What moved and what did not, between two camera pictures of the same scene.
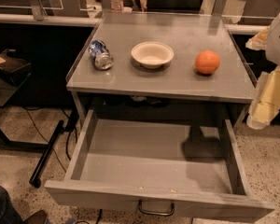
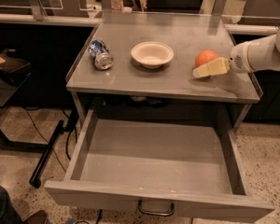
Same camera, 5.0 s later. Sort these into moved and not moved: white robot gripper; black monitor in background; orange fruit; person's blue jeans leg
Moved: white robot gripper
Not moved: orange fruit; black monitor in background; person's blue jeans leg
